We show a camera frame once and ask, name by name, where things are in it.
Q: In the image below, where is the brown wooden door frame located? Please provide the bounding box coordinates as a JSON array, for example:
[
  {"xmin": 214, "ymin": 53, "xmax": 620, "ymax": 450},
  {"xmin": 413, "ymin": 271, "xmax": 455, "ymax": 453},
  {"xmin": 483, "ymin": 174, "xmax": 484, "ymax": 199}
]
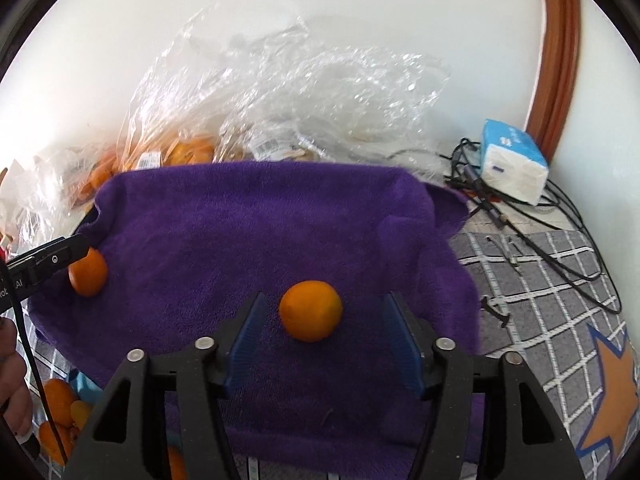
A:
[{"xmin": 522, "ymin": 0, "xmax": 583, "ymax": 161}]

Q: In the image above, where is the purple towel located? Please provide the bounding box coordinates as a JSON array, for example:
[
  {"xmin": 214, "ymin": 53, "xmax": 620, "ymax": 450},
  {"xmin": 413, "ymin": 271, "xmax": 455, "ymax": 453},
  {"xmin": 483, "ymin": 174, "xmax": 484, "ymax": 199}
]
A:
[{"xmin": 27, "ymin": 160, "xmax": 483, "ymax": 466}]

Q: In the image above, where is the white blue tissue pack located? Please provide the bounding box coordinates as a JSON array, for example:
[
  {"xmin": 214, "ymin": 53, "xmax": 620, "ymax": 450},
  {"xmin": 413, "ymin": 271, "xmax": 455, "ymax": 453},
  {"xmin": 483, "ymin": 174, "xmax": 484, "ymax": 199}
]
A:
[{"xmin": 479, "ymin": 119, "xmax": 549, "ymax": 206}]

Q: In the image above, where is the clear plastic bag with oranges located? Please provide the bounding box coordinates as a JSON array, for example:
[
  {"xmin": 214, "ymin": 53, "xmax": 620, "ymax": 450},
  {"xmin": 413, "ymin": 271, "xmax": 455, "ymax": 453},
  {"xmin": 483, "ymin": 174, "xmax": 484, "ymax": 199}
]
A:
[{"xmin": 75, "ymin": 7, "xmax": 236, "ymax": 206}]

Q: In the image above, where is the grey grid bedsheet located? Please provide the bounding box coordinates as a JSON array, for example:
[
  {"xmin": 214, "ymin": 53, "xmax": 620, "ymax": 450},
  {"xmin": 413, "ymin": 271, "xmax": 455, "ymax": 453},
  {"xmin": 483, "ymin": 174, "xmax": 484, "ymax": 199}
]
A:
[{"xmin": 15, "ymin": 180, "xmax": 640, "ymax": 480}]

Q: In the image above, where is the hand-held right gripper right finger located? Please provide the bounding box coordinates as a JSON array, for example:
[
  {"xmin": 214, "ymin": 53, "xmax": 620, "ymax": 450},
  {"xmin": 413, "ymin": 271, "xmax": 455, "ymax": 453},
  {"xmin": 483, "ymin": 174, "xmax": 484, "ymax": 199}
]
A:
[{"xmin": 382, "ymin": 291, "xmax": 586, "ymax": 480}]

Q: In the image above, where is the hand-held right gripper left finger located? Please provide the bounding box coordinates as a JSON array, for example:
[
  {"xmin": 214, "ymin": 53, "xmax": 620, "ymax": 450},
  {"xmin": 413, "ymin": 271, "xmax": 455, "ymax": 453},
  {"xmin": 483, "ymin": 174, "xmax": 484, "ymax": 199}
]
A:
[{"xmin": 62, "ymin": 292, "xmax": 271, "ymax": 480}]

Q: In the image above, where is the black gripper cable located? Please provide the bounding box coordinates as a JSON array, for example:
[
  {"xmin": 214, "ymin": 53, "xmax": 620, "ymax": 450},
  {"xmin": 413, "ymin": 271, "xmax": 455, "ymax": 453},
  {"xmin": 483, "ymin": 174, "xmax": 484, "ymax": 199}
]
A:
[{"xmin": 7, "ymin": 302, "xmax": 68, "ymax": 466}]

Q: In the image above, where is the person's left hand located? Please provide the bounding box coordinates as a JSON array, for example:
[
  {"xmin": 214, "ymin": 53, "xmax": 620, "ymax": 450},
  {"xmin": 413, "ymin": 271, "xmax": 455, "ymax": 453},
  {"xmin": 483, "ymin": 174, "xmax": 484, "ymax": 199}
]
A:
[{"xmin": 0, "ymin": 317, "xmax": 34, "ymax": 437}]

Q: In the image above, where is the crumpled clear plastic bag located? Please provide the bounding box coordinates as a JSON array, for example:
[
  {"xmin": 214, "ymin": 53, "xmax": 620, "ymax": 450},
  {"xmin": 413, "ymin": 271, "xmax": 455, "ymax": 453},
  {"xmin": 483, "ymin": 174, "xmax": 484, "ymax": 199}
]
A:
[{"xmin": 0, "ymin": 142, "xmax": 118, "ymax": 261}]

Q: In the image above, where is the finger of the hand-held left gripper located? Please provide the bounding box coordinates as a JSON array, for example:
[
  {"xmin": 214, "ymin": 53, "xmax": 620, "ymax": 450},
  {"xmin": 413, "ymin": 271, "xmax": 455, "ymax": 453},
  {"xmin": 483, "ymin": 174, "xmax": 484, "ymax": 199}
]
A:
[{"xmin": 25, "ymin": 234, "xmax": 94, "ymax": 284}]

